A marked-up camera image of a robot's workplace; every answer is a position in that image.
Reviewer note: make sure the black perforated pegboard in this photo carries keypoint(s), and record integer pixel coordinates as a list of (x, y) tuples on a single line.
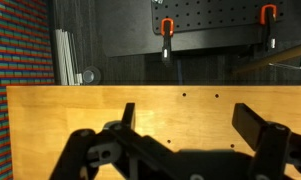
[(194, 15)]

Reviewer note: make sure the grey tape roll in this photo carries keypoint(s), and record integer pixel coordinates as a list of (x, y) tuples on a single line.
[(92, 75)]

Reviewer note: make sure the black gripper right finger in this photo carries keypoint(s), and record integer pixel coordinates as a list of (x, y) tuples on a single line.
[(275, 145)]

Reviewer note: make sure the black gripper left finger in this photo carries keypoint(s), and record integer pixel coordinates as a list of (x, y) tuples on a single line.
[(135, 157)]

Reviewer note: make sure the left orange black clamp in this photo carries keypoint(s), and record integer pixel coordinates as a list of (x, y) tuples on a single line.
[(167, 30)]

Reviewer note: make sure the right orange black clamp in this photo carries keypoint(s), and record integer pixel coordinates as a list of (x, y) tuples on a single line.
[(268, 16)]

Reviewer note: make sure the colourful striped brick panel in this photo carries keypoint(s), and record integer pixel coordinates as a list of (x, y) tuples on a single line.
[(25, 59)]

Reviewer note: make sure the orange black clamp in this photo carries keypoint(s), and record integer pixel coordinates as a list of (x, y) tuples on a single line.
[(268, 16), (167, 30)]

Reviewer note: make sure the grey aluminium rail bundle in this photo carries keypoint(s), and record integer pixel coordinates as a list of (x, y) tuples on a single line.
[(67, 59)]

